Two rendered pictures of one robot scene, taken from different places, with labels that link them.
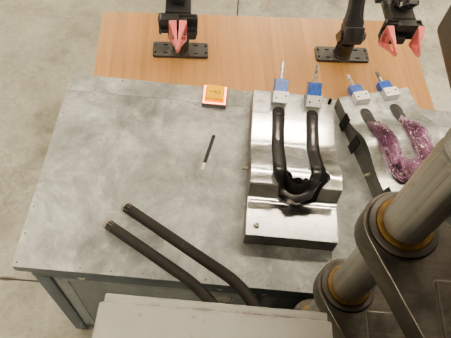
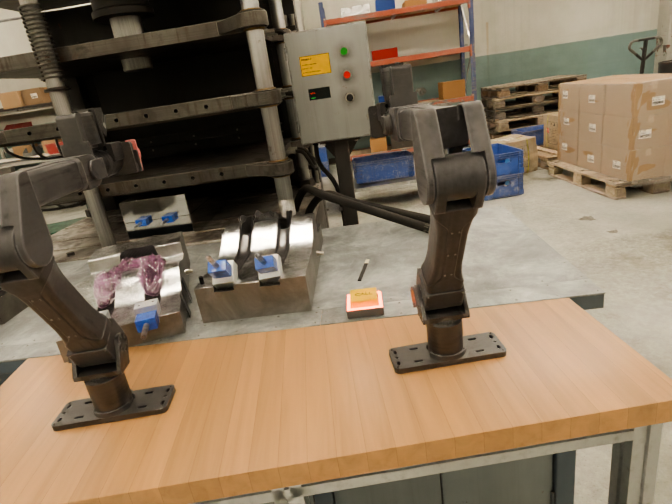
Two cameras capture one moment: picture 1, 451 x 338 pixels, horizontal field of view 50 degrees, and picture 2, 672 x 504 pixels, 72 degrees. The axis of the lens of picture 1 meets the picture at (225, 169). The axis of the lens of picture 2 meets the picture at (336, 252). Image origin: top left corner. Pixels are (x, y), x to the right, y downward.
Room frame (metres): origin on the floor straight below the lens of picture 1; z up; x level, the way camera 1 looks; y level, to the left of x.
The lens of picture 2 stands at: (2.01, 0.15, 1.29)
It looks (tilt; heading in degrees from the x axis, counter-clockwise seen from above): 20 degrees down; 187
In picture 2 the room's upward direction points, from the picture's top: 9 degrees counter-clockwise
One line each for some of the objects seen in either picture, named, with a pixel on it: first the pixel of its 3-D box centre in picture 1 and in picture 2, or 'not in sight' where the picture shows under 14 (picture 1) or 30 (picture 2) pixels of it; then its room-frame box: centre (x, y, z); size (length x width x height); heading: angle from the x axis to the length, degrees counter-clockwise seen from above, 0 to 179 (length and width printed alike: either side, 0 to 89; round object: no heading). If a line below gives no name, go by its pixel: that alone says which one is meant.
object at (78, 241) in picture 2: not in sight; (180, 223); (-0.04, -0.83, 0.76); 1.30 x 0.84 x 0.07; 93
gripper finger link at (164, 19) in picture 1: (172, 37); not in sight; (0.93, 0.18, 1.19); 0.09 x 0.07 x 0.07; 8
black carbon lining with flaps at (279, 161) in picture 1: (298, 148); (260, 238); (0.83, -0.21, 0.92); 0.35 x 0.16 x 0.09; 3
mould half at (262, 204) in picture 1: (292, 161); (268, 252); (0.81, -0.20, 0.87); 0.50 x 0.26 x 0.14; 3
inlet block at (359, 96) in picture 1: (354, 89); (146, 323); (1.15, -0.40, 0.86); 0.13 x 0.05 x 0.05; 20
